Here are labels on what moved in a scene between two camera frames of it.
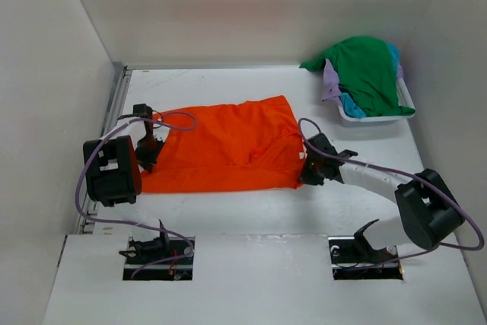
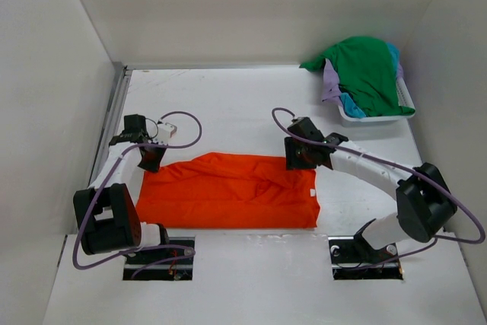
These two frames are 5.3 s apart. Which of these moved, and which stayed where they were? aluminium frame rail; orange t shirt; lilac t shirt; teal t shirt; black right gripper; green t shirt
Moved: orange t shirt; black right gripper
Stayed: lilac t shirt; aluminium frame rail; green t shirt; teal t shirt
